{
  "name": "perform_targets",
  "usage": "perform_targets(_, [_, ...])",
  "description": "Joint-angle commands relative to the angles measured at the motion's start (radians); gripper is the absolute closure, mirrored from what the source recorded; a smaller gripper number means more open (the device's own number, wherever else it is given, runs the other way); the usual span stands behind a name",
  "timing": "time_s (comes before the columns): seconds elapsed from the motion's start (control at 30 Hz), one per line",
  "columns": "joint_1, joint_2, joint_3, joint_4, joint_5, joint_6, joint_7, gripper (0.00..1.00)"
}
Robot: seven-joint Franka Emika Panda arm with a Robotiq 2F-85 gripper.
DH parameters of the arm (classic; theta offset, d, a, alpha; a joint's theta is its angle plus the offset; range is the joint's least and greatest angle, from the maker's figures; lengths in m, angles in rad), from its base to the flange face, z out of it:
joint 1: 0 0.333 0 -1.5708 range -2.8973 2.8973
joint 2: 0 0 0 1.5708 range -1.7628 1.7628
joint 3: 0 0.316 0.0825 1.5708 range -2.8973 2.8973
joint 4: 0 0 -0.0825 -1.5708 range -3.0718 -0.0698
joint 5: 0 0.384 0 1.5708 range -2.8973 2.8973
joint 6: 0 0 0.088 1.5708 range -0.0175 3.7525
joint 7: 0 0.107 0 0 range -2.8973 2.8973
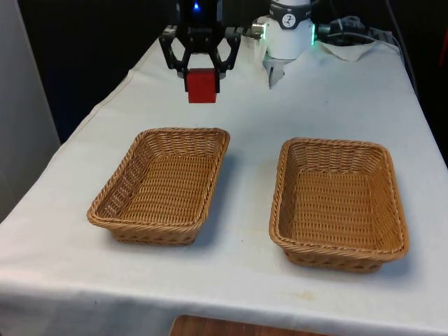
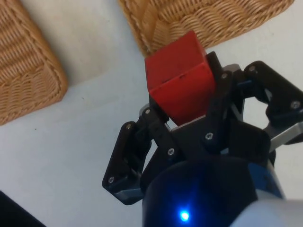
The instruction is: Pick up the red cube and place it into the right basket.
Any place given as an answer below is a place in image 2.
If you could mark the red cube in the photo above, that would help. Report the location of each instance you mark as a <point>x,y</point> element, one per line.
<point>175,71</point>

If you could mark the rectangular wicker basket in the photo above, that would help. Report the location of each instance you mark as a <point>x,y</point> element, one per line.
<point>23,71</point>
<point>201,19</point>

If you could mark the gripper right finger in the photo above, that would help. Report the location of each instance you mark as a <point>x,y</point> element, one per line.
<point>220,99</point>

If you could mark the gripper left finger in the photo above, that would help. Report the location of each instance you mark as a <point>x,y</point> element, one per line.
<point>163,139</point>

